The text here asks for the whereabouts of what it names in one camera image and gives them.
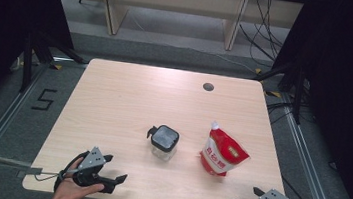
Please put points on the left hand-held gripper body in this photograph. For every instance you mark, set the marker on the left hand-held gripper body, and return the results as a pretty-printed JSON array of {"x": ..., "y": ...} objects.
[{"x": 92, "y": 160}]

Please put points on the red and white sugar pouch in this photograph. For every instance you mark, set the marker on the red and white sugar pouch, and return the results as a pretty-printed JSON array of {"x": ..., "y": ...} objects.
[{"x": 224, "y": 152}]

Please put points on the clear jar with black lid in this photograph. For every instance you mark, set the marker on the clear jar with black lid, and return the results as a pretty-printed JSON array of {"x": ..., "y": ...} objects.
[{"x": 165, "y": 138}]

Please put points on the person's left hand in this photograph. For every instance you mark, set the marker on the person's left hand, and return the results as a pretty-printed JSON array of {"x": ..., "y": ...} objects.
[{"x": 70, "y": 193}]

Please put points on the grey tape strip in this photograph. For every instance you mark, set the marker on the grey tape strip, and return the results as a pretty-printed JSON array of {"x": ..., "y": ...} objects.
[{"x": 30, "y": 170}]

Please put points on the yellow tape piece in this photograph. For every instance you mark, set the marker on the yellow tape piece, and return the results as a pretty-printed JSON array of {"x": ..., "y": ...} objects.
[
  {"x": 56, "y": 66},
  {"x": 273, "y": 94},
  {"x": 258, "y": 70}
]

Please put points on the black metal stand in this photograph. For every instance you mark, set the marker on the black metal stand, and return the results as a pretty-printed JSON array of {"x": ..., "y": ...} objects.
[
  {"x": 27, "y": 62},
  {"x": 297, "y": 93}
]

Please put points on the black curtain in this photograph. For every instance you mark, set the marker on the black curtain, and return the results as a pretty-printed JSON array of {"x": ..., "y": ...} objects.
[
  {"x": 351, "y": 82},
  {"x": 1, "y": 26}
]

